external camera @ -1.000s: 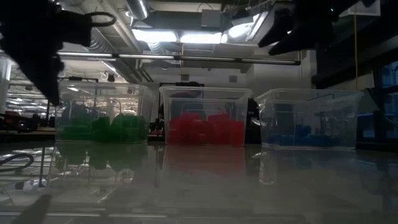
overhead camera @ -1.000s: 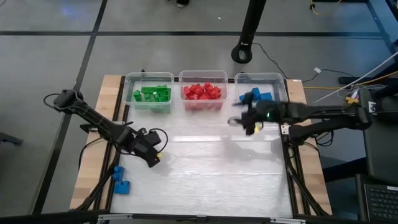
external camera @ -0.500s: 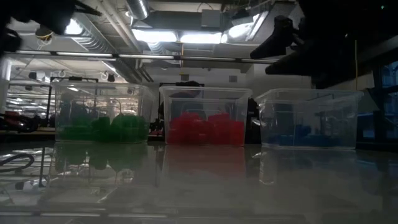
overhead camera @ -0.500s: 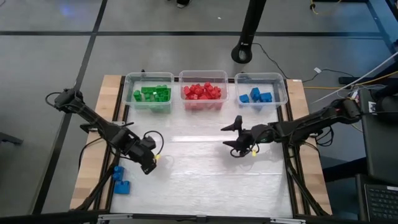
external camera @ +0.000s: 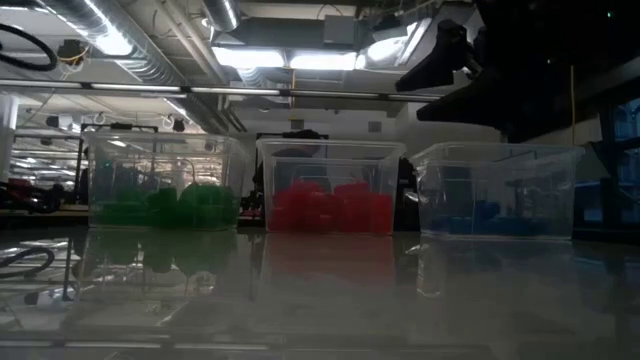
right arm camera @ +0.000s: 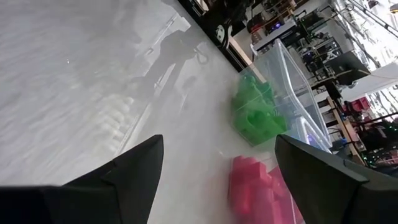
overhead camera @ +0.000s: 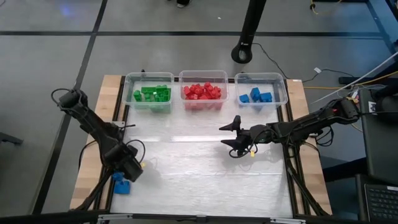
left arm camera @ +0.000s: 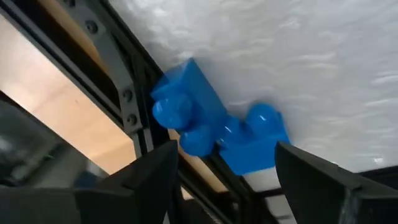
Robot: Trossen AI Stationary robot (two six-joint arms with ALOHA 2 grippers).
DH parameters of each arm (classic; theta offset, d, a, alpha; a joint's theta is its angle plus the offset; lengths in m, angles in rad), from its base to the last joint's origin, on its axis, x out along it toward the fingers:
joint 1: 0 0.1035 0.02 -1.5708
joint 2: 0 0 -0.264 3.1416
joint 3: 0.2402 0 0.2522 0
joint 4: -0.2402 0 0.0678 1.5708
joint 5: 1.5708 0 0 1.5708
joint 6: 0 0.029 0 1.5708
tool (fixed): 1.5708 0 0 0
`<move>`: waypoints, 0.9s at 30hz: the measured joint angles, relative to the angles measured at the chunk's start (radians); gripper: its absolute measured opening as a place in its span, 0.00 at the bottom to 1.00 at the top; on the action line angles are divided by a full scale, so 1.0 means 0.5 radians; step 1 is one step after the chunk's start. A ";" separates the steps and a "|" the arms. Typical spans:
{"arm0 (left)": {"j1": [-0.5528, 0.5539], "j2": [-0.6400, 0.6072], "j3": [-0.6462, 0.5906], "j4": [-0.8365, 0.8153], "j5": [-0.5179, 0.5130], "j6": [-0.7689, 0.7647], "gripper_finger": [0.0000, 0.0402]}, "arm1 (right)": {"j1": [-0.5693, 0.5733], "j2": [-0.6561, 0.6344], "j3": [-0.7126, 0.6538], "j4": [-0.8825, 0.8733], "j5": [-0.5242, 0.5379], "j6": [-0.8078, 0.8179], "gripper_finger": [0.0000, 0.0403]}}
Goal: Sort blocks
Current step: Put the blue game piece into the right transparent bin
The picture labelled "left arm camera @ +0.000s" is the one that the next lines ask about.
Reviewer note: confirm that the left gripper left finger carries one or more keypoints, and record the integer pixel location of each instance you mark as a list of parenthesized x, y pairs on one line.
[(140, 193)]

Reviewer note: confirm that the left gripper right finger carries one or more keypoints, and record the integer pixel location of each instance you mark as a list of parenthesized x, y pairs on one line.
[(326, 199)]

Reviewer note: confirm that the silver mounting plate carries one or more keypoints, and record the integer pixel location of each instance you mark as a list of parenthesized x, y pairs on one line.
[(109, 62)]

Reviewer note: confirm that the black bracket screw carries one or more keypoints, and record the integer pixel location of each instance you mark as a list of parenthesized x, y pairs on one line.
[(127, 95), (91, 26), (132, 119)]

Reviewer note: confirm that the white table mat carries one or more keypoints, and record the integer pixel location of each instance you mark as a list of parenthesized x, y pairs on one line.
[(311, 62)]

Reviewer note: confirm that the black aluminium table frame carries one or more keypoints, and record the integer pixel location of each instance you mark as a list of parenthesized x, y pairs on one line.
[(140, 71)]

